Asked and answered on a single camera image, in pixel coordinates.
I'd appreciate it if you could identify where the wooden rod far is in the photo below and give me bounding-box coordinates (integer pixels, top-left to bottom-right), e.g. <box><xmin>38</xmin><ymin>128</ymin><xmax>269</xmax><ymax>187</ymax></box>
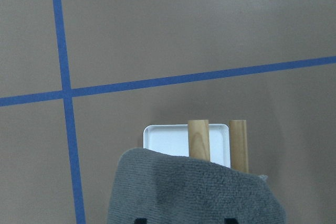
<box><xmin>229</xmin><ymin>120</ymin><xmax>249</xmax><ymax>173</ymax></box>

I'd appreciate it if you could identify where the wooden rod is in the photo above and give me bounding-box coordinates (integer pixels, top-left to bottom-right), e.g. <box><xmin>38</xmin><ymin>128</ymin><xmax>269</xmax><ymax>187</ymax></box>
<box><xmin>229</xmin><ymin>120</ymin><xmax>249</xmax><ymax>173</ymax></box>
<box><xmin>187</xmin><ymin>120</ymin><xmax>211</xmax><ymax>162</ymax></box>

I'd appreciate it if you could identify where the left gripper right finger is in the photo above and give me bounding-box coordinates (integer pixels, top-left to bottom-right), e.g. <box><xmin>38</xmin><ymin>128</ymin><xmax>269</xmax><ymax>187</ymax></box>
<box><xmin>224</xmin><ymin>218</ymin><xmax>238</xmax><ymax>224</ymax></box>

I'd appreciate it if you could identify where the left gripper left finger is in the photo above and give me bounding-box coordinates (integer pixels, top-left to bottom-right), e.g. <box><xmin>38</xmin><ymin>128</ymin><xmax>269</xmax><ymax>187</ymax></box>
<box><xmin>134</xmin><ymin>218</ymin><xmax>146</xmax><ymax>224</ymax></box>

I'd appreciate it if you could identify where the white rectangular tray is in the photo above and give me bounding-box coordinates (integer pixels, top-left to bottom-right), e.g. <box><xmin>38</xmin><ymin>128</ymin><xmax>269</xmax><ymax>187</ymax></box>
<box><xmin>143</xmin><ymin>124</ymin><xmax>231</xmax><ymax>168</ymax></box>

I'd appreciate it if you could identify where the grey cloth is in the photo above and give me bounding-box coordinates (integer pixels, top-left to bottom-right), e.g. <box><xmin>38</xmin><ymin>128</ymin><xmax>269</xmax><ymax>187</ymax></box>
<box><xmin>107</xmin><ymin>148</ymin><xmax>286</xmax><ymax>223</ymax></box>

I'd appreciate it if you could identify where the wooden rod near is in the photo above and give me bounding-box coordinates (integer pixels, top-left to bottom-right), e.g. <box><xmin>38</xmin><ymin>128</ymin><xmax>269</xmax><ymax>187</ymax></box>
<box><xmin>187</xmin><ymin>120</ymin><xmax>211</xmax><ymax>162</ymax></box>

